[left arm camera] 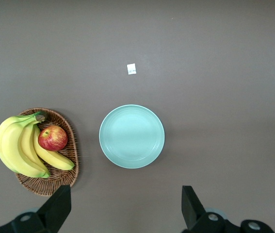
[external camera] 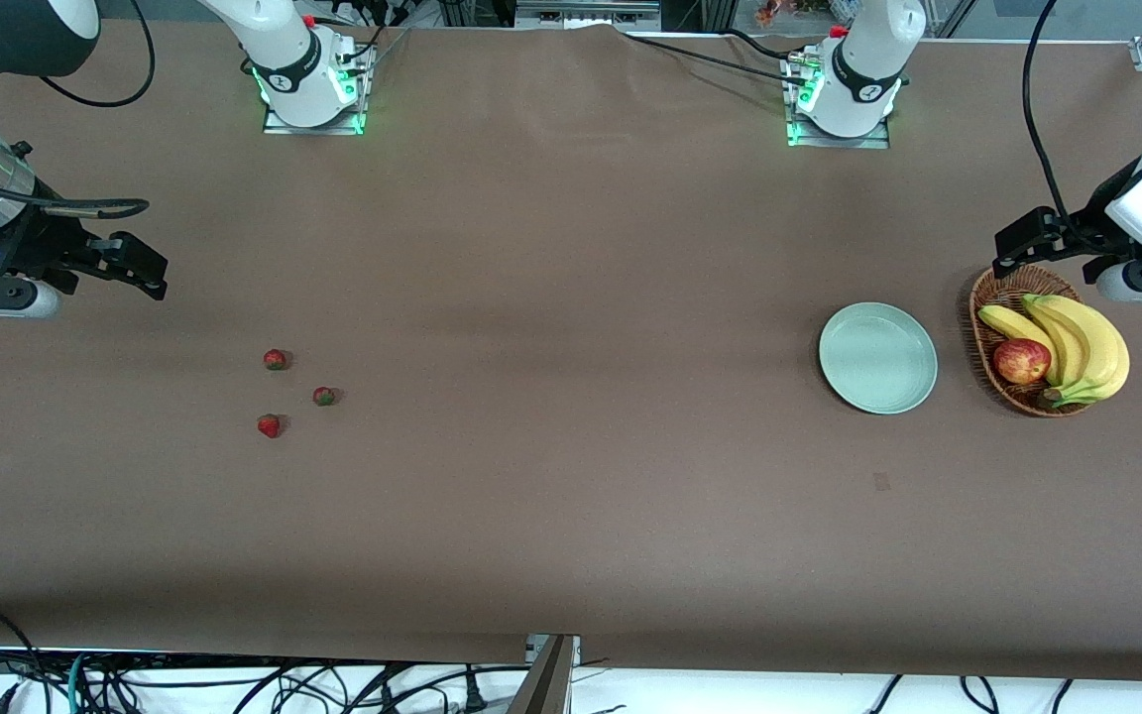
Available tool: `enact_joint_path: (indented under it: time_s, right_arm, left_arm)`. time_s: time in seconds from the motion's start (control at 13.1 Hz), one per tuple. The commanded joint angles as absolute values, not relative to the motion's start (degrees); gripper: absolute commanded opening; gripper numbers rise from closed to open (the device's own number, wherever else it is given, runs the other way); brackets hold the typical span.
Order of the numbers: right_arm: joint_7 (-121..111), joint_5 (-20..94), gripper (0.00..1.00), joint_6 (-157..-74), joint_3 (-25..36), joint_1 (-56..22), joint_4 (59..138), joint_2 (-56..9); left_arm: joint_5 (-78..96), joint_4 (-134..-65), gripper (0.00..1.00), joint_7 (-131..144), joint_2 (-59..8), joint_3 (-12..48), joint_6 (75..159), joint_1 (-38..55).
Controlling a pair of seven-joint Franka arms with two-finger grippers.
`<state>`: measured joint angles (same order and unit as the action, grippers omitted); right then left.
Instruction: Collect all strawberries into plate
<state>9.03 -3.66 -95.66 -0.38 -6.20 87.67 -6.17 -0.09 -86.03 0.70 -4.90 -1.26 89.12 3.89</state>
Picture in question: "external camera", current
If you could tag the aluminium frame post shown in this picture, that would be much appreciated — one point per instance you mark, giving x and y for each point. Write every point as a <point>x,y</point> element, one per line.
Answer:
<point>549,679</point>

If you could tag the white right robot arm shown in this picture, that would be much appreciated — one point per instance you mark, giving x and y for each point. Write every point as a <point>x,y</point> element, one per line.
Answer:
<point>284,50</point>

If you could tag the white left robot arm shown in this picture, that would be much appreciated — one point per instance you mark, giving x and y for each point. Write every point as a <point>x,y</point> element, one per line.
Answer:
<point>863,69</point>

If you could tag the brown wicker basket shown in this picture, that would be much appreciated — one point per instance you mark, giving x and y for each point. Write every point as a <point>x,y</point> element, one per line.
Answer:
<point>1002,297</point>

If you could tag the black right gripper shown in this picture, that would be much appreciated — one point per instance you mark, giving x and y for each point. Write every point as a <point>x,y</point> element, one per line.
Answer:
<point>33,246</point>

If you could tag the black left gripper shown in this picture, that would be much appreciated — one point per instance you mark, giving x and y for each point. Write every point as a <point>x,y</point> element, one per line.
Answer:
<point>1093,219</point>

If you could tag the orange background object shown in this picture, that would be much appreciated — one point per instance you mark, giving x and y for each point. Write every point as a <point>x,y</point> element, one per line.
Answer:
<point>771,12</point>

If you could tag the red apple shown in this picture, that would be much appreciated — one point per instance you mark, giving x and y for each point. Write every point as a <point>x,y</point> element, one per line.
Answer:
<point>1021,361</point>

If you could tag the brown table cover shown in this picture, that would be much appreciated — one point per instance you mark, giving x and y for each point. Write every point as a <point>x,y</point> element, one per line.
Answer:
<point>571,297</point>

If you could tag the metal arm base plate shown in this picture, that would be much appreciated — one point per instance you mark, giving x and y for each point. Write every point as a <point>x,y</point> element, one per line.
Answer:
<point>279,126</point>
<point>858,142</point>

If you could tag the yellow banana bunch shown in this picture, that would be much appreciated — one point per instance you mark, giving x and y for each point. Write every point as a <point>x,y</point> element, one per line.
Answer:
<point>1091,347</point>

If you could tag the red strawberry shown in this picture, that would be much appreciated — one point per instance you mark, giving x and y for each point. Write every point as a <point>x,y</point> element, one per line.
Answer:
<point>275,359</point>
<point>323,396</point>
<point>269,426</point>

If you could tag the silver metal rail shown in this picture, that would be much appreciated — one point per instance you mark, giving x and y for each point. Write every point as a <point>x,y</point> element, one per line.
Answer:
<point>586,15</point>

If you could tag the pale green round plate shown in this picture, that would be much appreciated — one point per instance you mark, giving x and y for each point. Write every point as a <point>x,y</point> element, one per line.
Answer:
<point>878,358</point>

